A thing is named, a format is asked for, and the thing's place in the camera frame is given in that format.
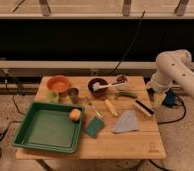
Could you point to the yellow-white gripper body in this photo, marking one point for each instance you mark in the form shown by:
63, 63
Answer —
158, 99

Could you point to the green pepper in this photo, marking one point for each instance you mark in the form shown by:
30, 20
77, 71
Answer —
126, 94

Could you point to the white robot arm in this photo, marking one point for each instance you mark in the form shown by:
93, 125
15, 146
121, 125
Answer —
172, 66

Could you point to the dark maroon bowl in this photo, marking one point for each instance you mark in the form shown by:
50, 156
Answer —
100, 93

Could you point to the red-orange bowl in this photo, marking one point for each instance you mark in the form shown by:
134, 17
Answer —
58, 83

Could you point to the blue power box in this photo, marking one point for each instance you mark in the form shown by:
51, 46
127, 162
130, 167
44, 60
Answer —
170, 98

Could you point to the black white brush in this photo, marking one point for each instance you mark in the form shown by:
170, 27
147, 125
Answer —
147, 111

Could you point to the blue-grey cloth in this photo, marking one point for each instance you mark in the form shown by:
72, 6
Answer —
126, 123

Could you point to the small brown cup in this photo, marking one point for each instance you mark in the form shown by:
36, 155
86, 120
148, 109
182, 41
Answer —
122, 80

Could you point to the wooden table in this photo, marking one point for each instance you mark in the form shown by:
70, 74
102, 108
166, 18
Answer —
146, 143

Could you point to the white spoon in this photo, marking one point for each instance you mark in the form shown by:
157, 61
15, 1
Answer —
97, 86

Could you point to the metal fork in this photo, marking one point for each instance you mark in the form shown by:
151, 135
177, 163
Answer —
98, 114

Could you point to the green sponge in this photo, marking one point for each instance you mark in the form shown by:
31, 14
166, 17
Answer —
94, 127

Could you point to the orange fruit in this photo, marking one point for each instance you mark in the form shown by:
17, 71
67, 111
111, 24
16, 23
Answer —
75, 115

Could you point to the grey metal cup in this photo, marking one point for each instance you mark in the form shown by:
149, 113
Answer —
73, 94

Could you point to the small green cup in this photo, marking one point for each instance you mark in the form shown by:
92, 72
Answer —
52, 96

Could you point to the green plastic tray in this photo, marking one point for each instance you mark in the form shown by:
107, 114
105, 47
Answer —
48, 127

